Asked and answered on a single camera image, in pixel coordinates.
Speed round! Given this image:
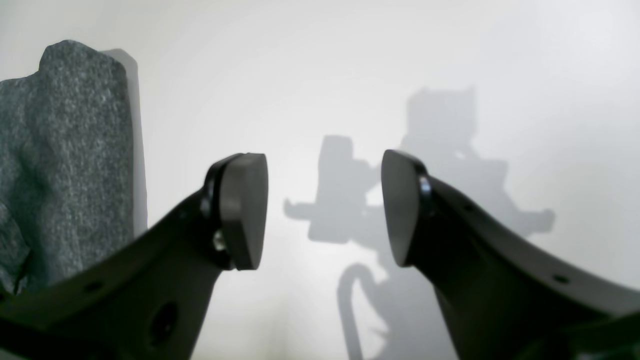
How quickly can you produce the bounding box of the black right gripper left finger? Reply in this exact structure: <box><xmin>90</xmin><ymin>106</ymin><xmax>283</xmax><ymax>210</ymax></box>
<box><xmin>0</xmin><ymin>153</ymin><xmax>268</xmax><ymax>360</ymax></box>

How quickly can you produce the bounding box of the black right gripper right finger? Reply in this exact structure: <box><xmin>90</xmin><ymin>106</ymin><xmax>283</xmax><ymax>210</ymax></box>
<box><xmin>381</xmin><ymin>149</ymin><xmax>640</xmax><ymax>360</ymax></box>

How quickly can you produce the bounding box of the grey long-sleeve T-shirt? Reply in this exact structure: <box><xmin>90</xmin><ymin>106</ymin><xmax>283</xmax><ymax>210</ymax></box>
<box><xmin>0</xmin><ymin>39</ymin><xmax>134</xmax><ymax>297</ymax></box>

